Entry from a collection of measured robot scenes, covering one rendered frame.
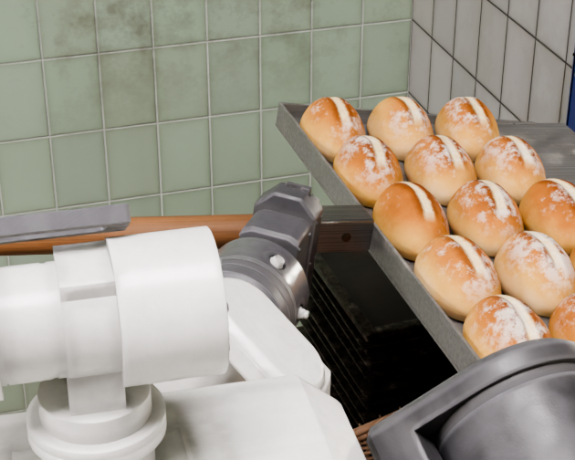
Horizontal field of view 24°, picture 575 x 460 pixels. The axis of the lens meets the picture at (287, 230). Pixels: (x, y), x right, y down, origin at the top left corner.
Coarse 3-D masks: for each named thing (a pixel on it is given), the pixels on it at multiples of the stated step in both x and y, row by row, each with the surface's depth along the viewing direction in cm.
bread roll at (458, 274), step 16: (432, 240) 115; (448, 240) 113; (464, 240) 113; (432, 256) 113; (448, 256) 111; (464, 256) 111; (480, 256) 111; (416, 272) 114; (432, 272) 112; (448, 272) 111; (464, 272) 110; (480, 272) 110; (496, 272) 112; (432, 288) 112; (448, 288) 110; (464, 288) 110; (480, 288) 110; (496, 288) 111; (448, 304) 110; (464, 304) 110; (464, 320) 111
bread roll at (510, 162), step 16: (496, 144) 135; (512, 144) 134; (528, 144) 135; (480, 160) 136; (496, 160) 134; (512, 160) 133; (528, 160) 133; (480, 176) 136; (496, 176) 134; (512, 176) 132; (528, 176) 132; (544, 176) 134; (512, 192) 133
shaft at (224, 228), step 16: (144, 224) 113; (160, 224) 114; (176, 224) 114; (192, 224) 115; (208, 224) 115; (224, 224) 116; (240, 224) 116; (48, 240) 110; (64, 240) 111; (80, 240) 111; (96, 240) 112; (224, 240) 116
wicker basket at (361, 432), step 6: (390, 414) 169; (378, 420) 169; (360, 426) 169; (366, 426) 169; (354, 432) 169; (360, 432) 169; (366, 432) 169; (360, 438) 169; (366, 438) 169; (360, 444) 170; (366, 444) 171; (366, 450) 171; (366, 456) 171; (372, 456) 172
